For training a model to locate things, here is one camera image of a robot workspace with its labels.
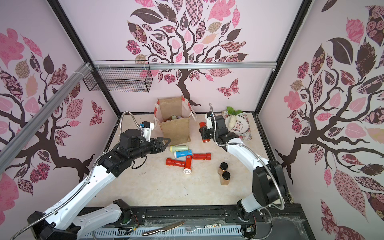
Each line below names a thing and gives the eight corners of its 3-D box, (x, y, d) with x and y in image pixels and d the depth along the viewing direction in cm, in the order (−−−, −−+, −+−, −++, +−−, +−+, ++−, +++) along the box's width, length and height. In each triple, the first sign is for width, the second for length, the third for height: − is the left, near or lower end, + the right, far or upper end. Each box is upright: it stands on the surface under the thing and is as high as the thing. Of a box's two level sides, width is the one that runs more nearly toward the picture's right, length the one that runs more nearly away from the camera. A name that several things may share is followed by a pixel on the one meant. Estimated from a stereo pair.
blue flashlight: (174, 158, 95) (173, 156, 93) (174, 153, 97) (173, 151, 95) (192, 156, 96) (192, 154, 94) (192, 151, 98) (192, 149, 96)
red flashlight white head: (183, 173, 90) (182, 171, 88) (186, 156, 97) (186, 154, 95) (190, 174, 89) (190, 173, 87) (193, 157, 96) (193, 155, 94)
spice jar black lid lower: (220, 185, 86) (223, 179, 78) (220, 178, 89) (222, 171, 81) (228, 185, 86) (231, 179, 78) (227, 178, 89) (230, 171, 81)
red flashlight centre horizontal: (165, 165, 93) (164, 163, 91) (166, 159, 95) (166, 157, 93) (184, 167, 92) (184, 165, 90) (185, 161, 94) (185, 159, 92)
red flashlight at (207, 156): (192, 160, 95) (192, 158, 93) (192, 155, 97) (192, 153, 95) (211, 160, 95) (211, 158, 93) (210, 155, 97) (211, 153, 95)
